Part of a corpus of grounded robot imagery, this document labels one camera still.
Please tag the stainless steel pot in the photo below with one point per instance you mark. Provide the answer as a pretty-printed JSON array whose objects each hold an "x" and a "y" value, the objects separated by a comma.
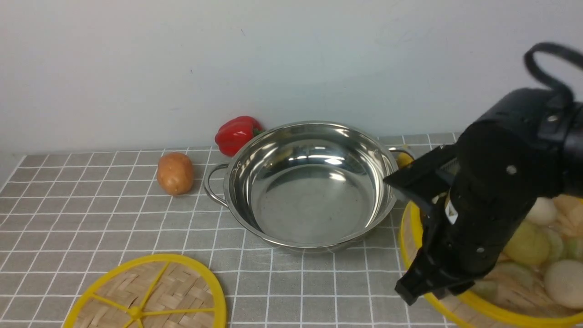
[{"x": 311, "y": 186}]

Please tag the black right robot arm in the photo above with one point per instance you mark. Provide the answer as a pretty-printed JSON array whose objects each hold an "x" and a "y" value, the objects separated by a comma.
[{"x": 537, "y": 108}]

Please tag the green round bun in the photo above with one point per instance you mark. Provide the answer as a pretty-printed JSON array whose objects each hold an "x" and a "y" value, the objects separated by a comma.
[{"x": 528, "y": 246}]

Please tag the green edge dumpling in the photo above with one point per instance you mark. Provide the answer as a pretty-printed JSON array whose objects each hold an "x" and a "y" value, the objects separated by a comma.
[{"x": 574, "y": 248}]

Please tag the white round bun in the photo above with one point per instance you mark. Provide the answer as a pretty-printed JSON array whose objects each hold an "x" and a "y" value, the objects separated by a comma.
[
  {"x": 543, "y": 212},
  {"x": 564, "y": 283}
]

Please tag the yellow woven bamboo steamer lid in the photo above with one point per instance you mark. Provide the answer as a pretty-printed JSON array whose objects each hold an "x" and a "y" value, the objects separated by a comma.
[{"x": 154, "y": 291}]

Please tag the red bell pepper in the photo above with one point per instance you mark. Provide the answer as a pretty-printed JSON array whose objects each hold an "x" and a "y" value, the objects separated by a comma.
[{"x": 234, "y": 134}]

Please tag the white crescent dumpling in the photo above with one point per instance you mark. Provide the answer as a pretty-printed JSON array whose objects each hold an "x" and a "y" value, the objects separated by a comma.
[{"x": 570, "y": 211}]

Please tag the brown potato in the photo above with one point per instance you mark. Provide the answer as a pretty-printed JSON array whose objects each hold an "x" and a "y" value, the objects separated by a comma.
[{"x": 175, "y": 173}]

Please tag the yellow bamboo steamer basket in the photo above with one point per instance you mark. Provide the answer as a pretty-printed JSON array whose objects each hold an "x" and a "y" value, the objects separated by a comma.
[{"x": 512, "y": 295}]

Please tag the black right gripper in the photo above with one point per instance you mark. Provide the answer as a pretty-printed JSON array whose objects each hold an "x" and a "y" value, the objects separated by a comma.
[{"x": 486, "y": 183}]

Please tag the light green dumpling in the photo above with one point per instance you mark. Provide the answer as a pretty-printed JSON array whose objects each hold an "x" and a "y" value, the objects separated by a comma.
[{"x": 557, "y": 249}]

